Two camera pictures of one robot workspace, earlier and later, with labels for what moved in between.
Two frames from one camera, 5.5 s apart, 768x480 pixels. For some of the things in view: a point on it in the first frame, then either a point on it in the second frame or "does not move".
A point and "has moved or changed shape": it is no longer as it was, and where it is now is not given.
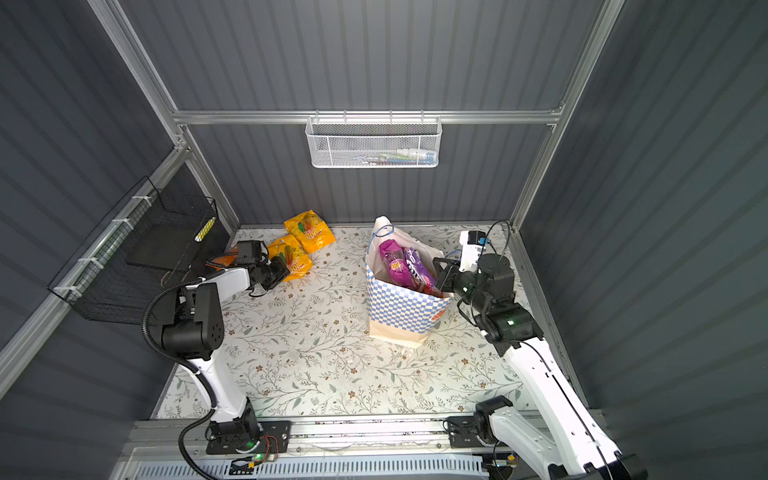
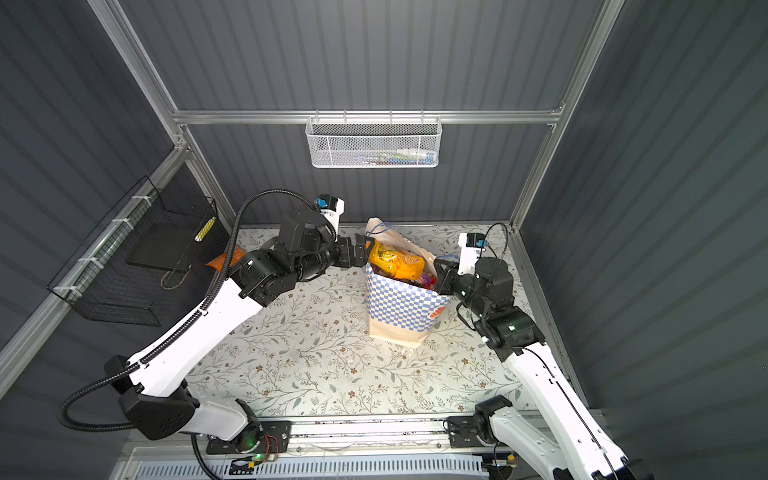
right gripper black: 446,275 does not move
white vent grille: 426,468 does not move
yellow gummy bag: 293,255 has moved or changed shape
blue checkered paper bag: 404,305 does not move
